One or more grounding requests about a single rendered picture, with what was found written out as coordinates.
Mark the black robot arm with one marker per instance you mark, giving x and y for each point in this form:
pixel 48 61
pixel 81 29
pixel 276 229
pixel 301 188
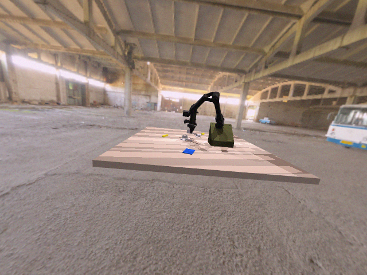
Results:
pixel 215 99

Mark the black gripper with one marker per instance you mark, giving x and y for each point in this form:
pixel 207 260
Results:
pixel 192 124

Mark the blue flat rectangular plate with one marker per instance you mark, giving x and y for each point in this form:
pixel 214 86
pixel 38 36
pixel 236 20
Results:
pixel 188 151

